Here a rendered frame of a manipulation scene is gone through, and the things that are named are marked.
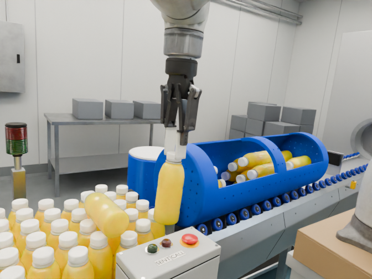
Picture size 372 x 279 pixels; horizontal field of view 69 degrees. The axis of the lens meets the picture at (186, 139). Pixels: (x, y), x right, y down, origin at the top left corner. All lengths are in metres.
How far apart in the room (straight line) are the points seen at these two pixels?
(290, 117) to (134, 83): 2.61
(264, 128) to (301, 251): 3.88
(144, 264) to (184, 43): 0.45
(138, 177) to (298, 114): 3.62
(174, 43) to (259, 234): 0.85
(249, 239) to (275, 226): 0.18
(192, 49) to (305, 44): 6.27
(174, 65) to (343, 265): 0.60
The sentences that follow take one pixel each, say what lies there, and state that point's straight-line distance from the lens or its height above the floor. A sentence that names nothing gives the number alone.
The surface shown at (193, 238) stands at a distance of 0.63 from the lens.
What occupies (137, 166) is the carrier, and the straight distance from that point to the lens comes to 1.47.
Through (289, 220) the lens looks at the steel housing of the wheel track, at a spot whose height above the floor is 0.87.
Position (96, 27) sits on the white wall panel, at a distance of 4.33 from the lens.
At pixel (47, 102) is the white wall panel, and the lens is 4.18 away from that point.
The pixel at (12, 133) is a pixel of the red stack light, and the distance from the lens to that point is 1.04.
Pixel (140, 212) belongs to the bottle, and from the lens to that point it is 0.84.
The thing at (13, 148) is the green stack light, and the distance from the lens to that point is 1.05.
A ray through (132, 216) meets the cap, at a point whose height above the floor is 1.07.
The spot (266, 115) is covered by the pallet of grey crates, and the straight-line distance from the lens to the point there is 4.65.
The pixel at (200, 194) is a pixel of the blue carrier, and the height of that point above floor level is 1.11.
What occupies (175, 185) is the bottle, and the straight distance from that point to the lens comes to 0.67.
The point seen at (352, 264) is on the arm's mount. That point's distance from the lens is 0.77.
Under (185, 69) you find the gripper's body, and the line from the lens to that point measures 0.62.
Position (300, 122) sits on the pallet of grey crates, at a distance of 4.72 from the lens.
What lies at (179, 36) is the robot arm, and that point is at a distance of 0.62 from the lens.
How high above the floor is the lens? 1.44
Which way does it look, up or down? 12 degrees down
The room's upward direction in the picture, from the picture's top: 5 degrees clockwise
